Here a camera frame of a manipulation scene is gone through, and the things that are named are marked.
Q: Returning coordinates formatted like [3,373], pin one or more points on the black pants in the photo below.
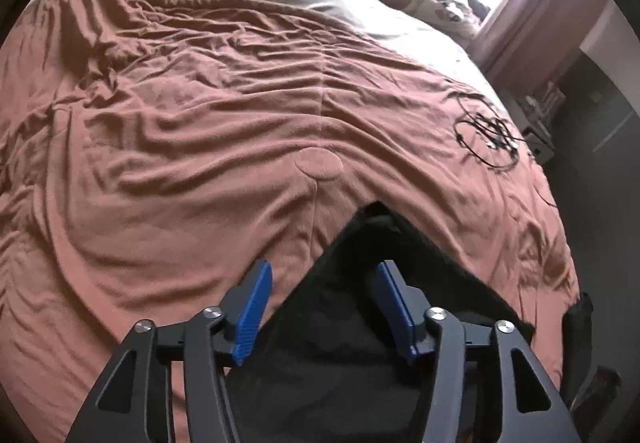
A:
[325,323]

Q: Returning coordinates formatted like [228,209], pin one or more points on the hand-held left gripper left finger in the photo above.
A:
[252,308]

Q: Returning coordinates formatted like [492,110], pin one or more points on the white nightstand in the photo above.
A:
[537,133]

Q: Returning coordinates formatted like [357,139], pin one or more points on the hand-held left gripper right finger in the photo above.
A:
[395,308]

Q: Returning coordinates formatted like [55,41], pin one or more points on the brown bed blanket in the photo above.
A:
[175,148]

